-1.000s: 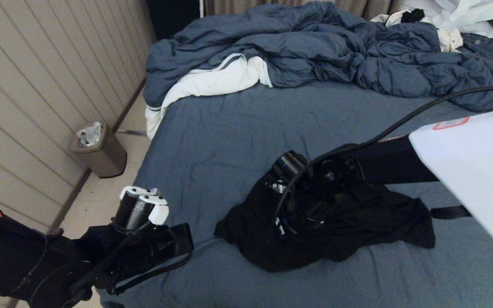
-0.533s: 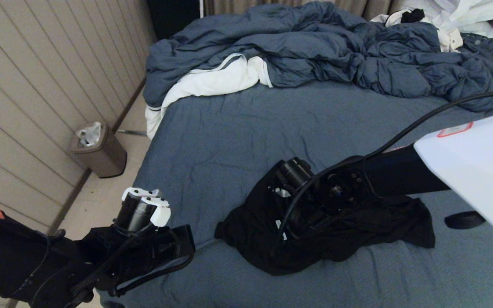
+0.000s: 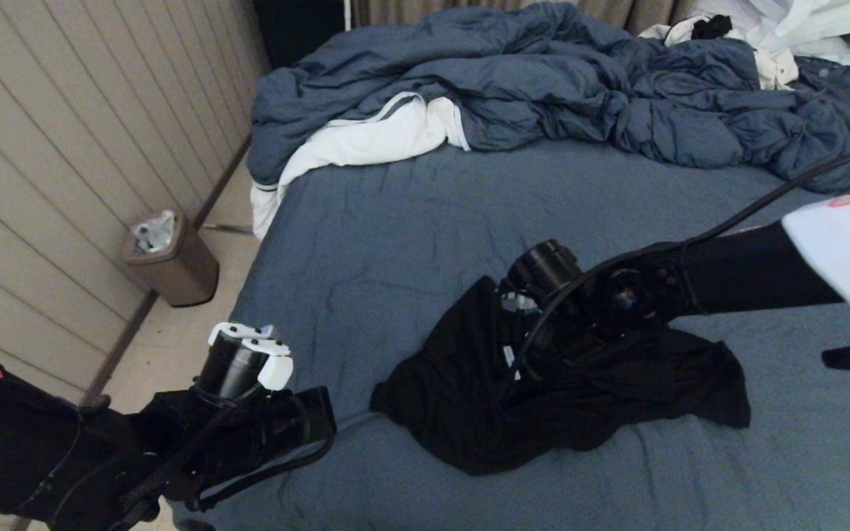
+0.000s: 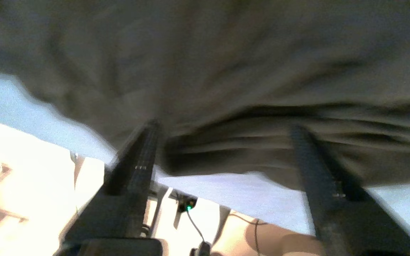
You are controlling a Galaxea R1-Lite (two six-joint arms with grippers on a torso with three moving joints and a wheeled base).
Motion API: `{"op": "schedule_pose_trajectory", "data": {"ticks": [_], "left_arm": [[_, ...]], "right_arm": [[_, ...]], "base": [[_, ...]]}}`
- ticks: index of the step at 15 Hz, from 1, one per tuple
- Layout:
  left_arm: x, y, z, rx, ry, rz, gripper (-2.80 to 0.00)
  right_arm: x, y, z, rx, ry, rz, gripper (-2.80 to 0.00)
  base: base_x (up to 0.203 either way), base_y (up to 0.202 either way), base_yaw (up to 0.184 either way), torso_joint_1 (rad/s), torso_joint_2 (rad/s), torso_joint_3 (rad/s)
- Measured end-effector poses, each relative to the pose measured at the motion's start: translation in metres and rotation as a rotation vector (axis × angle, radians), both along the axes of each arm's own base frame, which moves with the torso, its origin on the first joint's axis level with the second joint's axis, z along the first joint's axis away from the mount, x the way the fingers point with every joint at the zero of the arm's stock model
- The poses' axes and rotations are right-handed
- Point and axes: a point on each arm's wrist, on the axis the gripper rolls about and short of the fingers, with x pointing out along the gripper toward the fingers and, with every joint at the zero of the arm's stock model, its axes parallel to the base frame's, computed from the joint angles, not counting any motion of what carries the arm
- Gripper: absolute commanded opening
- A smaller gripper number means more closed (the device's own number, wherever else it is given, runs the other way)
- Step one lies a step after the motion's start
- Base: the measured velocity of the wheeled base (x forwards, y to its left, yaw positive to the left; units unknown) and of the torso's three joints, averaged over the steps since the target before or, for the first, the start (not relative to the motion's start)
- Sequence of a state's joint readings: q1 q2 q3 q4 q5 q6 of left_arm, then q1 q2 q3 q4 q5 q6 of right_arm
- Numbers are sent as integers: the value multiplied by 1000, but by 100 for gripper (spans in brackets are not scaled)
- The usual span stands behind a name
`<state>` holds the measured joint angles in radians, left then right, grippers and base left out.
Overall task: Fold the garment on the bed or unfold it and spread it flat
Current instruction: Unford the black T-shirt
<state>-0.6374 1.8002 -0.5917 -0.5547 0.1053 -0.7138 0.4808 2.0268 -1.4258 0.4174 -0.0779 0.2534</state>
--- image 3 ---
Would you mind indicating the silver metal rod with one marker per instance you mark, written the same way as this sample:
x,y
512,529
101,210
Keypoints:
x,y
229,229

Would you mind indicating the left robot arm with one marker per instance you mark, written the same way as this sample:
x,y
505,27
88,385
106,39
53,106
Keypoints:
x,y
12,450

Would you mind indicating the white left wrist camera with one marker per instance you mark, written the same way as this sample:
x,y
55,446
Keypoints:
x,y
274,361

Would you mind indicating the black t-shirt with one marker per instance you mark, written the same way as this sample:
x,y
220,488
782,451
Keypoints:
x,y
654,383

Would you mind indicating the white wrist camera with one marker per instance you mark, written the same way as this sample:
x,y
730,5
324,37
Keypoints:
x,y
517,301
274,361

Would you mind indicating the white crumpled shirt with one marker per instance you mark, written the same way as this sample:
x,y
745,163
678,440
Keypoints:
x,y
801,22

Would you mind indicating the beige curtain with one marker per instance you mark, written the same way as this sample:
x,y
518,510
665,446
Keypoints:
x,y
395,11

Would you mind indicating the crumpled blue duvet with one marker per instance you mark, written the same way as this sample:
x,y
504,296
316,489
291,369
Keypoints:
x,y
543,74

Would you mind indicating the black tall furniture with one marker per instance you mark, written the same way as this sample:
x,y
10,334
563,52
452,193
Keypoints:
x,y
299,26

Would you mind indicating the white duvet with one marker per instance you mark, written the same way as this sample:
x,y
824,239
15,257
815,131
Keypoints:
x,y
366,140

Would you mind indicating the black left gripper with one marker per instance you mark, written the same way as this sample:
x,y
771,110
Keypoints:
x,y
248,435

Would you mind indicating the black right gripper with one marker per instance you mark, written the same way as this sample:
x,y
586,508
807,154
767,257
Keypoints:
x,y
550,354

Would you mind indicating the small black fabric item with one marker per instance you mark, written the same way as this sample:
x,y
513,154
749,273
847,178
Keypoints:
x,y
711,27

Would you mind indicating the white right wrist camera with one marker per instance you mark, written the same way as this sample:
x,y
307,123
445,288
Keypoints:
x,y
517,301

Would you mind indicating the brown trash bin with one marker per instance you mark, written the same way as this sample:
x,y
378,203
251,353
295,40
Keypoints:
x,y
181,276

